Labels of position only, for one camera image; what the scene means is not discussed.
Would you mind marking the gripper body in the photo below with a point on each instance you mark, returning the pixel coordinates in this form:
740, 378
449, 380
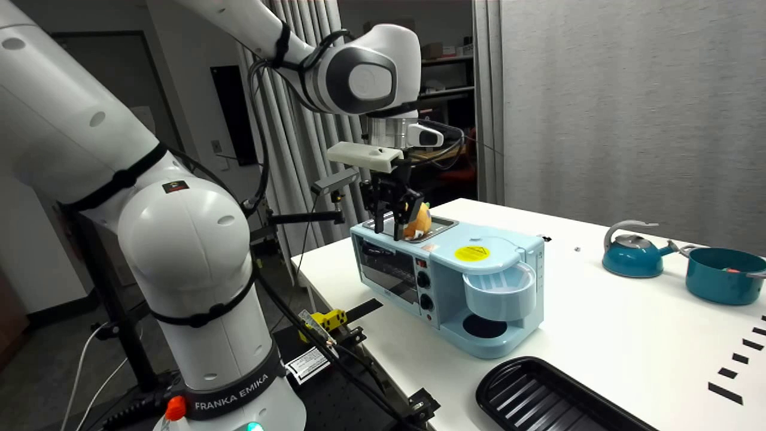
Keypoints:
392, 179

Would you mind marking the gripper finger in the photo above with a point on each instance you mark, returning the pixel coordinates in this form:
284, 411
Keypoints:
370, 200
413, 206

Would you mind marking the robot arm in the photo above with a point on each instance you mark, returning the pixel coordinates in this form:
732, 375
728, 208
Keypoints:
179, 251

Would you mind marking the red stop button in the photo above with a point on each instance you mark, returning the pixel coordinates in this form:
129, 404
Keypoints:
175, 408

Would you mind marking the orange plush toy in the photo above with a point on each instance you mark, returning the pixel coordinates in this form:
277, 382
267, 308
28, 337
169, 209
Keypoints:
421, 224

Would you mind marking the appliance oven door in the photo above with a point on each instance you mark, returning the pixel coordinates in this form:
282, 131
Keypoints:
386, 272

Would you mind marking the black appliance knob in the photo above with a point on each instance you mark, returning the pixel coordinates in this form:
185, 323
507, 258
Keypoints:
426, 301
423, 279

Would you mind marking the light blue breakfast station appliance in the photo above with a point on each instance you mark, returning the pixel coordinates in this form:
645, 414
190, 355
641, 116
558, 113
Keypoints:
467, 281

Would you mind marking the grey curtain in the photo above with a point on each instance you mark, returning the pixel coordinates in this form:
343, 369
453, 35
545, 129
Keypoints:
628, 108
287, 120

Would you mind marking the shelf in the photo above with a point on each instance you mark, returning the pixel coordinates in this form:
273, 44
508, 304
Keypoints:
449, 78

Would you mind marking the light blue filter basket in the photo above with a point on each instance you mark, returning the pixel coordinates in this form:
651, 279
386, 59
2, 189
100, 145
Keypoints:
499, 296

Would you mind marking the yellow clamp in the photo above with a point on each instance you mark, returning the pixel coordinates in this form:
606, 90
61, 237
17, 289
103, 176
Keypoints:
329, 320

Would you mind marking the black clamp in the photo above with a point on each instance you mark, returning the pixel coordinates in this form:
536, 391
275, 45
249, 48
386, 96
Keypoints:
423, 404

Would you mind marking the teal toy kettle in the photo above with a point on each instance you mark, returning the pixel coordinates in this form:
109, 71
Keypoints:
631, 257

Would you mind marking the black ribbed tray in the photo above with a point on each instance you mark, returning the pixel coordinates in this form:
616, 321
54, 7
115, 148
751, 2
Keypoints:
538, 398

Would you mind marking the teal toy pot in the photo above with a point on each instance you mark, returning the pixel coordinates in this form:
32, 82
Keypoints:
721, 278

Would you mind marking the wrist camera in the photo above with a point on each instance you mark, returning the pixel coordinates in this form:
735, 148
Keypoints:
365, 155

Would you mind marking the camera on mount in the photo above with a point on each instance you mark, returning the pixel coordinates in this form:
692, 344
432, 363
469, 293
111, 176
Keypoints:
335, 179

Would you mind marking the black wall panel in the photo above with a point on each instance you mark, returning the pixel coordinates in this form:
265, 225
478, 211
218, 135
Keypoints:
234, 117

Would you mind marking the wall switch plate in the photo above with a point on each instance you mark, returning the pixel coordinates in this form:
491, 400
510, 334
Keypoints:
216, 146

